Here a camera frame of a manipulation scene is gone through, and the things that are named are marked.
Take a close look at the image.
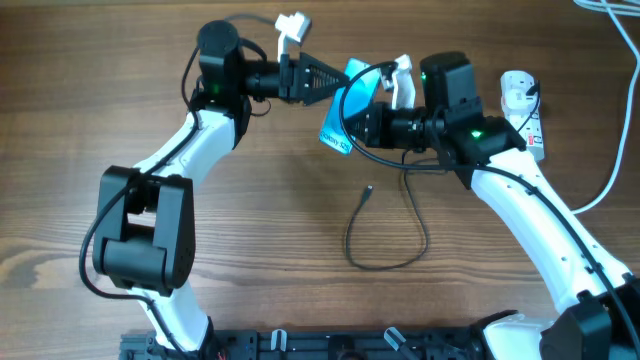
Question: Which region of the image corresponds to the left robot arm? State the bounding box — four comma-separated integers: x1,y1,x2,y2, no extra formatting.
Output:
79,13,348,359

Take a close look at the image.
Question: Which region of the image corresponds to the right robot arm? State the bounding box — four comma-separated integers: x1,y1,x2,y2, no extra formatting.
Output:
339,52,639,359

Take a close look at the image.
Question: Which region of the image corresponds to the white USB charger plug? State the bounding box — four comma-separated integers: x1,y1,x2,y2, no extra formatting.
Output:
502,83,536,115

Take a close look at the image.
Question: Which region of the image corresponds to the white power strip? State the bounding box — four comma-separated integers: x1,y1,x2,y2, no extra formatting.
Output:
500,70,545,162

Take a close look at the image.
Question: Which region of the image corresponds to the black left camera cable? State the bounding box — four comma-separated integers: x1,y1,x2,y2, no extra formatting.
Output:
78,12,281,360

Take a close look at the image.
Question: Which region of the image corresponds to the black camera cable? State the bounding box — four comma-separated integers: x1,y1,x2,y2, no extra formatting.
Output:
338,60,640,360
78,12,281,360

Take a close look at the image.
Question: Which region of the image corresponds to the black USB charging cable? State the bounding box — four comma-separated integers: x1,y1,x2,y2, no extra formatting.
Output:
344,79,542,272

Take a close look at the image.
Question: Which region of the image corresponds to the black right camera cable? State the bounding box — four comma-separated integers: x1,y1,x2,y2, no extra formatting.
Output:
338,60,640,360

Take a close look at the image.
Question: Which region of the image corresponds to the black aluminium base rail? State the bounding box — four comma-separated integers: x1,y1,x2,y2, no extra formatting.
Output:
119,327,486,360

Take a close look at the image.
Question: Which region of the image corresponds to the white power strip cord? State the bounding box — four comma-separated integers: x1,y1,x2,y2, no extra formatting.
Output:
572,0,640,216

